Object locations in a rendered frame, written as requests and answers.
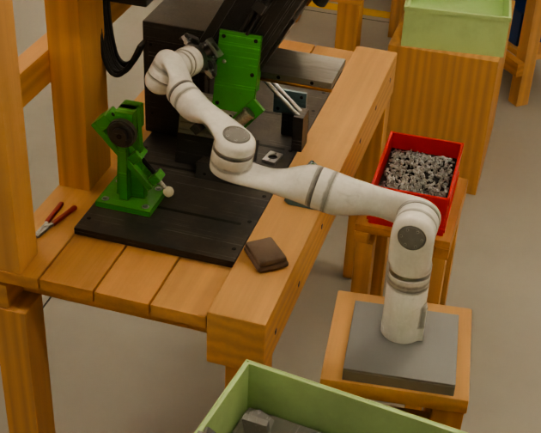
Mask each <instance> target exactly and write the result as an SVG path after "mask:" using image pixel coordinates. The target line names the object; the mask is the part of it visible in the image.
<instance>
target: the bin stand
mask: <svg viewBox="0 0 541 433"><path fill-rule="evenodd" d="M467 185H468V179H464V178H458V182H457V185H456V189H455V193H454V196H453V202H452V206H451V210H450V213H449V217H448V220H447V226H446V231H445V233H443V236H438V235H437V236H436V237H435V244H434V250H433V256H432V264H433V265H432V271H431V276H430V282H429V292H428V298H427V303H434V304H440V305H446V300H447V292H448V286H449V281H450V276H451V270H452V265H453V256H454V250H455V245H456V240H457V234H458V229H459V219H460V214H461V211H462V207H463V204H464V201H465V195H466V190H467ZM391 231H392V227H387V226H383V225H379V224H373V223H369V222H368V219H367V216H366V215H359V216H358V218H357V220H356V224H355V233H354V241H355V242H356V245H355V253H354V262H353V271H352V278H351V287H350V292H355V293H361V294H367V295H373V296H383V289H384V282H385V275H386V262H387V255H388V248H389V241H390V237H391ZM404 408H409V409H414V410H420V411H422V407H419V406H408V405H405V406H404Z"/></svg>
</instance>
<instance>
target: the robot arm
mask: <svg viewBox="0 0 541 433"><path fill-rule="evenodd" d="M179 40H180V41H181V42H183V43H184V44H185V45H184V46H183V47H181V48H179V49H178V50H176V51H175V52H174V51H172V50H168V49H165V50H161V51H159V52H158V53H157V54H156V56H155V58H154V60H153V62H152V64H151V65H150V67H149V70H148V71H147V73H146V75H145V78H144V81H145V85H146V87H147V88H148V90H149V91H151V92H152V93H154V94H157V95H166V96H167V99H168V100H169V102H170V103H171V104H172V105H173V107H174V108H175V109H176V110H177V111H178V113H179V114H180V115H181V116H182V117H183V118H184V119H187V120H188V121H190V122H193V123H197V124H204V125H207V126H208V128H209V129H210V131H211V133H212V135H213V137H214V142H213V146H212V151H211V156H210V171H211V172H212V173H213V174H214V175H215V176H216V177H218V178H220V179H222V180H225V181H227V182H230V183H233V184H236V185H240V186H246V187H249V188H252V189H256V190H260V191H263V192H268V193H271V194H274V195H277V196H279V197H282V198H286V199H289V200H292V201H295V202H297V203H299V204H303V205H305V206H307V207H310V208H312V209H315V210H319V211H321V212H324V213H326V214H330V215H335V216H357V215H366V216H373V217H379V218H382V219H385V220H387V221H389V222H391V223H393V225H392V231H391V237H390V245H389V254H388V261H389V267H388V273H387V280H386V293H385V300H384V307H383V314H382V320H381V329H380V330H381V332H382V334H383V336H384V337H385V338H387V339H388V340H390V341H392V342H394V343H397V344H404V345H405V344H411V343H414V342H416V341H422V338H423V332H424V327H425V321H426V315H427V310H428V304H427V298H428V292H429V282H430V276H431V271H432V265H433V264H432V256H433V250H434V244H435V237H436V235H437V232H438V229H439V227H440V224H441V213H440V211H439V209H438V208H437V207H436V206H435V205H434V204H433V203H432V202H430V201H428V200H427V199H425V198H420V197H417V196H414V195H410V194H406V193H402V192H396V191H393V190H389V189H385V188H383V187H379V186H376V185H373V184H370V183H367V182H365V181H362V180H358V179H355V178H352V177H349V176H348V175H345V174H341V173H339V172H337V171H334V170H331V169H329V168H324V167H322V166H320V165H315V164H308V165H301V166H297V167H292V168H268V167H265V166H261V165H258V164H257V163H254V162H253V158H254V154H255V149H256V141H255V138H254V136H253V135H252V133H251V132H250V131H249V130H247V129H246V128H245V127H244V126H243V125H241V124H240V123H238V122H237V121H236V120H234V119H233V118H231V117H230V116H229V115H228V114H226V113H225V112H223V110H221V109H220V108H219V107H217V106H216V105H214V104H213V103H212V102H211V101H210V100H209V99H208V98H207V97H206V96H205V95H204V94H203V93H202V92H201V91H200V89H199V88H198V87H197V86H196V85H195V84H194V83H193V81H192V79H191V77H192V76H195V75H196V74H198V73H200V72H201V73H205V75H206V76H207V77H206V78H207V80H208V81H210V80H211V79H213V78H214V77H215V76H216V75H217V64H216V63H214V62H215V61H216V60H217V58H216V56H215V54H214V55H212V56H207V55H206V53H205V51H204V48H205V47H206V46H207V44H206V42H202V43H200V42H199V38H198V37H196V36H194V35H191V34H189V33H185V34H184V35H183V36H181V37H180V38H179Z"/></svg>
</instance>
